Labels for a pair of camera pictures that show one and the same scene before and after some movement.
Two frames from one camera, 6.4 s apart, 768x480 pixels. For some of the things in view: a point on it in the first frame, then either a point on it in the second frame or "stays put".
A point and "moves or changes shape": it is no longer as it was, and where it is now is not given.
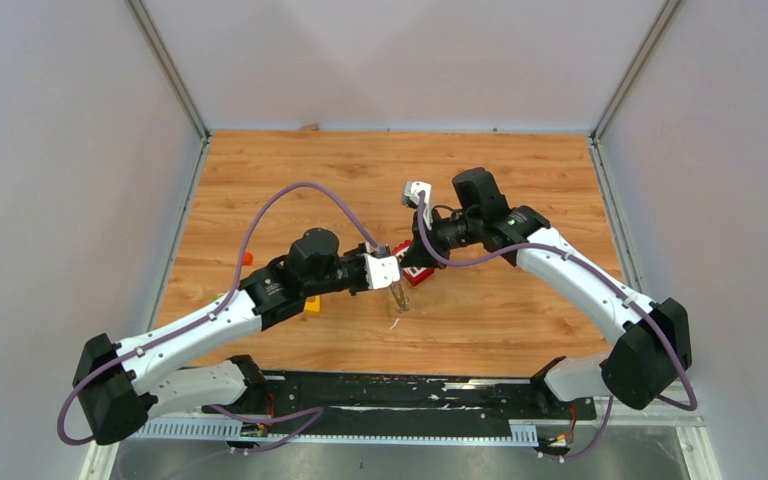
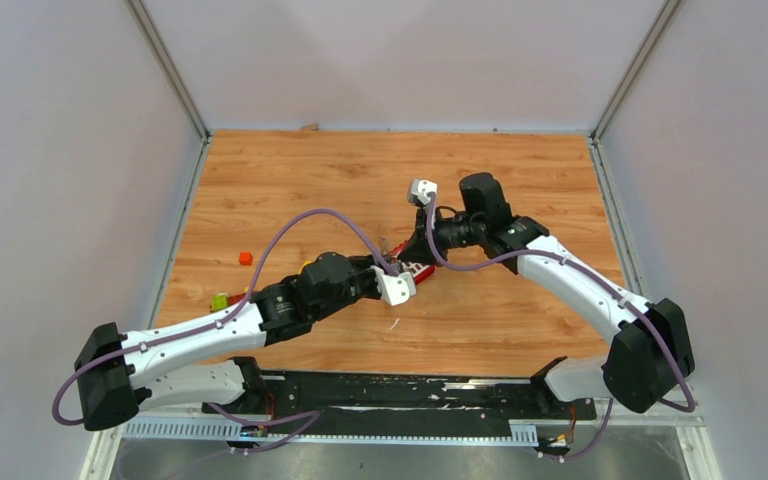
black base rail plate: x=400 y=398 stays put
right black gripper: x=424 y=258 stays put
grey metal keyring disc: x=399 y=297 moves or changes shape
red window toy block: x=415 y=275 stays put
